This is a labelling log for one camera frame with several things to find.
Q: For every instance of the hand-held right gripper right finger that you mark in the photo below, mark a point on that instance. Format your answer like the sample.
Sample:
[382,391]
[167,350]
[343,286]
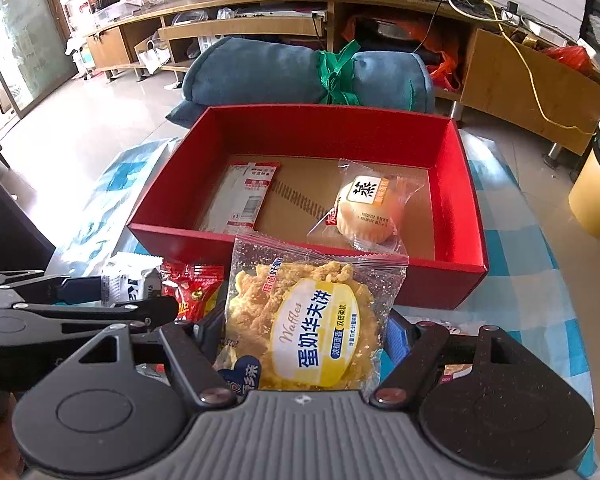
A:
[400,340]

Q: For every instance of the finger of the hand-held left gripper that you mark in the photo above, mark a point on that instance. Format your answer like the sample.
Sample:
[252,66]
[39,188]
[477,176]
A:
[55,320]
[80,290]

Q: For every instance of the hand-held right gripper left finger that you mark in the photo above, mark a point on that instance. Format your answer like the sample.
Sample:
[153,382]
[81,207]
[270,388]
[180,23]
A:
[207,335]

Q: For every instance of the white black snack packet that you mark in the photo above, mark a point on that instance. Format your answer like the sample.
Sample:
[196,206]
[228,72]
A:
[130,280]

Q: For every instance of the clear yellow waffle packet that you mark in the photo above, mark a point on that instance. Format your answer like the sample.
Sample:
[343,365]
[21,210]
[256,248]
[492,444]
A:
[305,320]

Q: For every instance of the red cardboard box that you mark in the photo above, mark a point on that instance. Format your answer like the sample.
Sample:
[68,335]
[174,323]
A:
[330,135]

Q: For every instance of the dark furniture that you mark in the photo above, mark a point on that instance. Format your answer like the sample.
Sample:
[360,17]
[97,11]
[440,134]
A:
[10,225]

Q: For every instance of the clear packet with round cake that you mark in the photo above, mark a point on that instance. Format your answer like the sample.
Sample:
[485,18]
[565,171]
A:
[365,210]

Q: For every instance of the white red sachet packet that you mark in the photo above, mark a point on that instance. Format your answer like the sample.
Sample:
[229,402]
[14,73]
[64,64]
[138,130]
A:
[240,195]

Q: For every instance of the brown cardboard liner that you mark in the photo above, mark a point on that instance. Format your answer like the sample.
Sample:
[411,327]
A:
[300,170]

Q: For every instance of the yellow trash bin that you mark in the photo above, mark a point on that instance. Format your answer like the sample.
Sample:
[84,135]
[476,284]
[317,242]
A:
[592,195]

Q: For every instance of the white paper bag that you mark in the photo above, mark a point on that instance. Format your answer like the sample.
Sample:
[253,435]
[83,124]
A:
[152,55]

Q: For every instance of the glass sliding door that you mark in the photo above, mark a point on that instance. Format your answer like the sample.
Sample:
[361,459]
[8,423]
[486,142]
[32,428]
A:
[20,35]

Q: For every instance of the rolled blue blanket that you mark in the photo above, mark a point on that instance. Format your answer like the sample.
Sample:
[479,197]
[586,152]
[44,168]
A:
[260,75]

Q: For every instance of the blue white carton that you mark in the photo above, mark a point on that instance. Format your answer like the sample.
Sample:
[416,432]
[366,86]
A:
[211,45]

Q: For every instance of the orange plastic bag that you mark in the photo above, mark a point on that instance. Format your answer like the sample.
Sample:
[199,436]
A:
[445,65]

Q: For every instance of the clear plastic storage box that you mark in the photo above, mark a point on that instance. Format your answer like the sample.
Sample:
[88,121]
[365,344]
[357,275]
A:
[112,2]

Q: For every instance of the wooden tv stand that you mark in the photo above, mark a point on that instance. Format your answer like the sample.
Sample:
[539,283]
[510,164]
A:
[260,27]

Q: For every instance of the steel pot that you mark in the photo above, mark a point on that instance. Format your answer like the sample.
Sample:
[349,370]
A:
[390,26]

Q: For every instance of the white set-top box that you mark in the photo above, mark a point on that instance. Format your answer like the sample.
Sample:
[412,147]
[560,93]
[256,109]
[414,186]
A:
[270,14]

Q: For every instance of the red plastic bag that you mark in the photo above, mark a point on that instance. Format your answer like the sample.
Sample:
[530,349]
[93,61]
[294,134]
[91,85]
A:
[570,55]

